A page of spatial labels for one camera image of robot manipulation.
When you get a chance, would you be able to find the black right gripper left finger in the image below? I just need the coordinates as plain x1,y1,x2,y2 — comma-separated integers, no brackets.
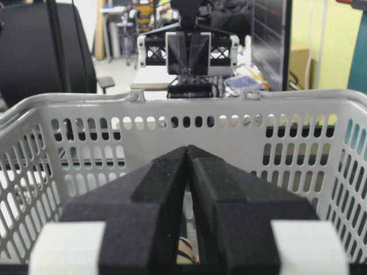
29,146,189,275

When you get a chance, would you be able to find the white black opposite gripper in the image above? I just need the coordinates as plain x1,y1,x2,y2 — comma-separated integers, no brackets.
137,30,239,76

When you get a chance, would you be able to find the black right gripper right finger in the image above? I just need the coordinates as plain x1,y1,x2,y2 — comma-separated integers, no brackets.
186,145,350,275

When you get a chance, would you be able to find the striped beige slipper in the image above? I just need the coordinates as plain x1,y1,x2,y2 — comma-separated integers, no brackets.
176,237,201,265

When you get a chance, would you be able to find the grey plastic shopping basket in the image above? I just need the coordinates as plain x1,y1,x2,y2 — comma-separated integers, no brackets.
1,90,366,264

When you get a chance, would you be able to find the black monitor screen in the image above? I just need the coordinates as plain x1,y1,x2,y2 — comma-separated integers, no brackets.
251,0,292,91

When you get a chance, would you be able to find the cardboard box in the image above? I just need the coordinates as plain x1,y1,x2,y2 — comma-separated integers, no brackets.
289,40,310,88

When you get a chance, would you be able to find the black office chair back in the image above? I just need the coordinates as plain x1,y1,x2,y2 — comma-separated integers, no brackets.
1,1,97,108

